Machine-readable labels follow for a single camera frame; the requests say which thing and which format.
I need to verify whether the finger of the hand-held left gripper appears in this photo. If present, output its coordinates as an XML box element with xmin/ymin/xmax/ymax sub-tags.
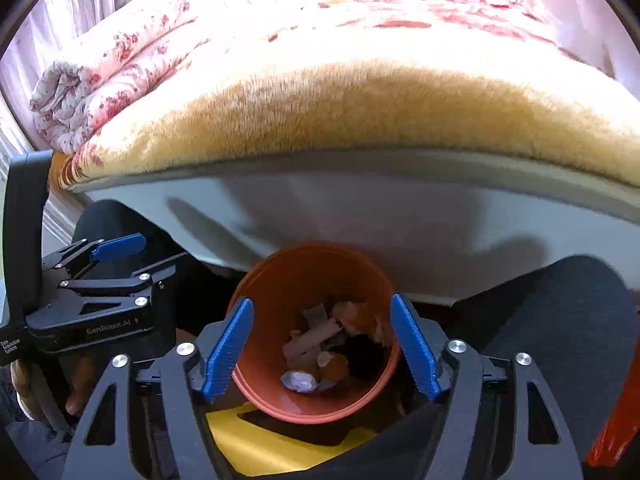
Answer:
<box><xmin>57</xmin><ymin>252</ymin><xmax>190</xmax><ymax>323</ymax></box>
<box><xmin>41</xmin><ymin>233</ymin><xmax>147</xmax><ymax>281</ymax></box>

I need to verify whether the fuzzy yellow blanket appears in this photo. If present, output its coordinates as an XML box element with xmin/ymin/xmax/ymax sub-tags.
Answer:
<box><xmin>50</xmin><ymin>0</ymin><xmax>640</xmax><ymax>191</ymax></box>

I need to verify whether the yellow plastic stool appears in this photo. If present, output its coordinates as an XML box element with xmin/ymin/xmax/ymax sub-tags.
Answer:
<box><xmin>205</xmin><ymin>402</ymin><xmax>381</xmax><ymax>477</ymax></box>

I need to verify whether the beige paper wrapper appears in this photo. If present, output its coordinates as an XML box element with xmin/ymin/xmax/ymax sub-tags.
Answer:
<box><xmin>282</xmin><ymin>316</ymin><xmax>343</xmax><ymax>361</ymax></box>

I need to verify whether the person's left hand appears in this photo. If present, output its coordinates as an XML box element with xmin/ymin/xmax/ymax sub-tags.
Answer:
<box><xmin>11</xmin><ymin>352</ymin><xmax>98</xmax><ymax>423</ymax></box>

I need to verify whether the person's left forearm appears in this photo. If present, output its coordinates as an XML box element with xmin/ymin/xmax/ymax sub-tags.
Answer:
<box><xmin>0</xmin><ymin>410</ymin><xmax>76</xmax><ymax>480</ymax></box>

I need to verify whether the orange plastic bin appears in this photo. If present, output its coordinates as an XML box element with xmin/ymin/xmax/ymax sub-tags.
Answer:
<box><xmin>226</xmin><ymin>242</ymin><xmax>403</xmax><ymax>426</ymax></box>

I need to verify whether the red plastic object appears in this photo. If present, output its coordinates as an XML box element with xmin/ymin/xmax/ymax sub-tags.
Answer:
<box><xmin>584</xmin><ymin>375</ymin><xmax>640</xmax><ymax>467</ymax></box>

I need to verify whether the floral quilt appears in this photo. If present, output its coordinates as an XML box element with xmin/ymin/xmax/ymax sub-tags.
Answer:
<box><xmin>29</xmin><ymin>0</ymin><xmax>211</xmax><ymax>156</ymax></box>

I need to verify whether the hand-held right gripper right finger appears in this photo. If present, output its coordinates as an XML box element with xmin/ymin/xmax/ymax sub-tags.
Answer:
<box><xmin>390</xmin><ymin>294</ymin><xmax>583</xmax><ymax>480</ymax></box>

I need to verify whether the white tissue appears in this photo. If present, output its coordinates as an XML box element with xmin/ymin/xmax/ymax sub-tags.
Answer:
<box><xmin>280</xmin><ymin>370</ymin><xmax>322</xmax><ymax>394</ymax></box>

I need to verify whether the pale pink curtain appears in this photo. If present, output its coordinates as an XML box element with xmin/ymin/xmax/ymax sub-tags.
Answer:
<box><xmin>545</xmin><ymin>0</ymin><xmax>640</xmax><ymax>86</ymax></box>
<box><xmin>0</xmin><ymin>0</ymin><xmax>121</xmax><ymax>161</ymax></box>

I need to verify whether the orange peel piece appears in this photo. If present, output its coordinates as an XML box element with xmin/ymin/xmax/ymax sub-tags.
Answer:
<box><xmin>332</xmin><ymin>301</ymin><xmax>387</xmax><ymax>344</ymax></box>
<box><xmin>317</xmin><ymin>352</ymin><xmax>351</xmax><ymax>383</ymax></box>

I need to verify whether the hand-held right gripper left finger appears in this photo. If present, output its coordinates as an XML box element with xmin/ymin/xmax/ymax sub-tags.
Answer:
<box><xmin>62</xmin><ymin>297</ymin><xmax>256</xmax><ymax>480</ymax></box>

